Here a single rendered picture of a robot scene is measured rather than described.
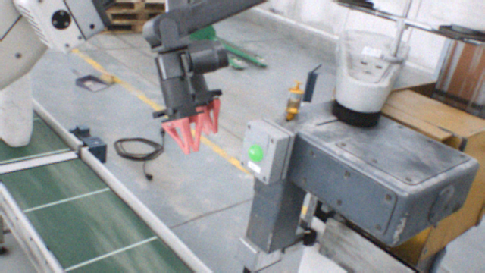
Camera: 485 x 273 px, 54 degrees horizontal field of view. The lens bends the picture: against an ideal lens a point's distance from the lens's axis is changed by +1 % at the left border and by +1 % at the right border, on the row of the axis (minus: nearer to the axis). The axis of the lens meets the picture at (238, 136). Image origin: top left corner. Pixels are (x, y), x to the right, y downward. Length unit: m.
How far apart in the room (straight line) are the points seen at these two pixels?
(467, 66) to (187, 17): 0.63
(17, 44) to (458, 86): 0.95
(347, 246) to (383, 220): 0.28
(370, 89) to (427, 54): 5.62
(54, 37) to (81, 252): 1.22
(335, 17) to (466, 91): 6.09
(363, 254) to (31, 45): 0.79
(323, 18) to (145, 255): 5.83
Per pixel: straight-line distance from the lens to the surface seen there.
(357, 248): 1.01
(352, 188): 0.77
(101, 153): 2.75
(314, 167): 0.81
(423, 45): 6.51
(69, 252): 2.00
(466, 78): 1.20
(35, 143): 2.77
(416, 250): 1.11
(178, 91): 0.96
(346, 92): 0.89
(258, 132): 0.82
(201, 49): 1.00
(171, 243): 2.04
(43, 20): 0.90
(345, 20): 7.13
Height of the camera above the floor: 1.65
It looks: 25 degrees down
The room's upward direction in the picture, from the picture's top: 10 degrees clockwise
